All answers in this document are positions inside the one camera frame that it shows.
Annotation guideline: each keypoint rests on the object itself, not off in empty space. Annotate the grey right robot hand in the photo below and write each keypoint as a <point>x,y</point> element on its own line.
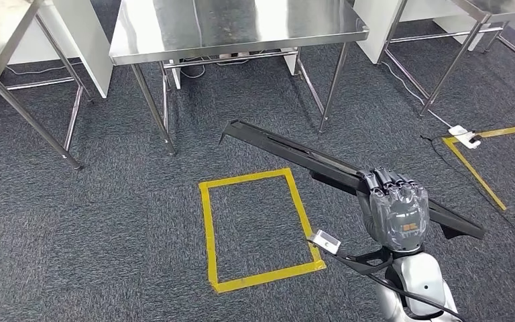
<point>395,222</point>

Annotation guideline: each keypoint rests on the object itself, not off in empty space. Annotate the black plastic panel part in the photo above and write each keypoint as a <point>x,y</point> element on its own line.
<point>262,137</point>

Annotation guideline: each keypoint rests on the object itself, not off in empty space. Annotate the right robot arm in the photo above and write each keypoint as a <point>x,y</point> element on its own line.
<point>417,284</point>

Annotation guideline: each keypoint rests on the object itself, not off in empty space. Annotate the yellow floor tape square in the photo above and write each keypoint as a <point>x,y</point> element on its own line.
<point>477,177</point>
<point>248,176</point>

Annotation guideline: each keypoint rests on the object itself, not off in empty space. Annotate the white power strip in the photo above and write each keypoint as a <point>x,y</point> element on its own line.
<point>462,135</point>

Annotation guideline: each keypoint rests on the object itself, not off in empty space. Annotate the white partition board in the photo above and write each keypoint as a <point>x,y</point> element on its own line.
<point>31,49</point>
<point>368,26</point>
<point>470,37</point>
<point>88,44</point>

